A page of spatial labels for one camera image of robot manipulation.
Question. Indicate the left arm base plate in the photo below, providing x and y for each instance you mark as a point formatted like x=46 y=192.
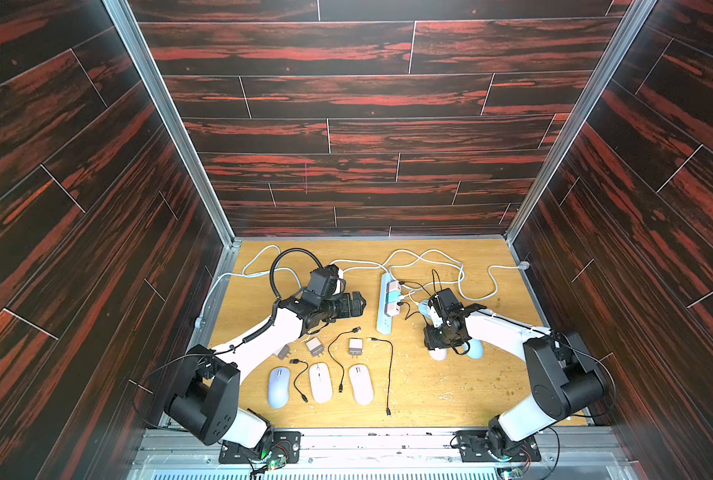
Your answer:
x=275 y=450

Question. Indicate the light blue mouse upper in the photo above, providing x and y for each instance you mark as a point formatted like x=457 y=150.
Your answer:
x=423 y=309

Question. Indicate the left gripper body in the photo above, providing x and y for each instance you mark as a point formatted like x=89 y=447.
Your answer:
x=334 y=307

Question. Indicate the pink mouse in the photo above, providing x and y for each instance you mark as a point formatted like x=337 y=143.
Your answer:
x=438 y=354
x=361 y=384
x=321 y=382

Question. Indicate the pink charger adapter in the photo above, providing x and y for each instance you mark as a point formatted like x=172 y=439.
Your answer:
x=283 y=352
x=314 y=346

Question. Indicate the light blue mouse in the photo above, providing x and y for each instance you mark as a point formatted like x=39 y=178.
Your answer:
x=423 y=309
x=475 y=349

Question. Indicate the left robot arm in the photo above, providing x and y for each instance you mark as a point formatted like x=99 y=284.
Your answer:
x=204 y=394

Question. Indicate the light blue mouse right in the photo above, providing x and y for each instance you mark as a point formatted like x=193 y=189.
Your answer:
x=475 y=349

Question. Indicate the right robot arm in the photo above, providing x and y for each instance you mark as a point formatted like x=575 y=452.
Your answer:
x=564 y=377

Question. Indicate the white mouse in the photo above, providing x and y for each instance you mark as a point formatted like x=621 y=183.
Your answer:
x=279 y=387

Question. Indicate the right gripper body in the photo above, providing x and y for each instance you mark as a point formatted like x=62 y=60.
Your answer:
x=431 y=336

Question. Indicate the white power strip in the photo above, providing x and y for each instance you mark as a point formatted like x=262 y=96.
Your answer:
x=383 y=323

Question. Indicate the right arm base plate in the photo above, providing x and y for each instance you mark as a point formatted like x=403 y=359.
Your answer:
x=483 y=446

